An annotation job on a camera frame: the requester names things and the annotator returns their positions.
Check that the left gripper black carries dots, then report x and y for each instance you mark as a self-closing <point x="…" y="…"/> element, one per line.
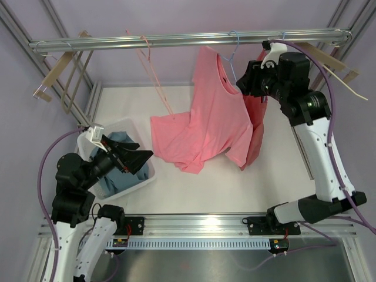
<point x="131" y="160"/>

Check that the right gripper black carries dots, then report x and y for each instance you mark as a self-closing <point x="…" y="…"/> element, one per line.
<point x="252" y="76"/>

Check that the light blue wire hanger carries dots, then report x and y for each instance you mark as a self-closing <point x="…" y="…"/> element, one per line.
<point x="231" y="58"/>

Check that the blue-grey t-shirt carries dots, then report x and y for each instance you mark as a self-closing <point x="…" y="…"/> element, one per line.
<point x="115" y="182"/>

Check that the light pink t-shirt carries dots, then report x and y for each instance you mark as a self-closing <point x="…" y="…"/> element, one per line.
<point x="217" y="122"/>

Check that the pink wire hanger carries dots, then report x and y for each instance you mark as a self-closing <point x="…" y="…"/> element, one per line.
<point x="145" y="60"/>

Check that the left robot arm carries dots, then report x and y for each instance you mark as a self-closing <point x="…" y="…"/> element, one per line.
<point x="72" y="205"/>

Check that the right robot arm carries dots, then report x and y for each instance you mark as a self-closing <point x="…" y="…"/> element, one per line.
<point x="309" y="115"/>

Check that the dark pink t-shirt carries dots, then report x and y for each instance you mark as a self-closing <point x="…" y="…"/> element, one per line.
<point x="256" y="107"/>

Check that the right beige clip hanger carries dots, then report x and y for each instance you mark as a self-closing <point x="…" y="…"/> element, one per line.
<point x="339" y="70"/>

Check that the beige clip hanger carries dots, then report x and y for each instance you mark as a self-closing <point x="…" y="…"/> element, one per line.
<point x="339" y="70"/>
<point x="53" y="75"/>

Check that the left beige clip hanger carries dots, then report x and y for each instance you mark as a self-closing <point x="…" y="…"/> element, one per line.
<point x="53" y="75"/>

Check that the white plastic basket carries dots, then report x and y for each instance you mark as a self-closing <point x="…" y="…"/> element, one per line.
<point x="124" y="125"/>

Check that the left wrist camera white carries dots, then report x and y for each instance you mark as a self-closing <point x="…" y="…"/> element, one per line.
<point x="94" y="133"/>

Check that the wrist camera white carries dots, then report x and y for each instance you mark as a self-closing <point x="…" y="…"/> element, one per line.
<point x="275" y="49"/>
<point x="94" y="133"/>

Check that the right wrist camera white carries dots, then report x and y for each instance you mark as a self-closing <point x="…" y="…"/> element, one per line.
<point x="275" y="49"/>

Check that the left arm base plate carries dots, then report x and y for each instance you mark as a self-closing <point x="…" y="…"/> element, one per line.
<point x="132" y="225"/>

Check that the aluminium hanging rail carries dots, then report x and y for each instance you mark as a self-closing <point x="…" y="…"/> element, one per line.
<point x="335" y="36"/>

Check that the white slotted cable duct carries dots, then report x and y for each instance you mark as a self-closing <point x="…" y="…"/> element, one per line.
<point x="189" y="244"/>

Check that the aluminium front frame rail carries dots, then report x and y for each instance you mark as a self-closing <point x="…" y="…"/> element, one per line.
<point x="228" y="226"/>

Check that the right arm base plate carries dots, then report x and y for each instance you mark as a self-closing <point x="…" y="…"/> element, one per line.
<point x="262" y="225"/>

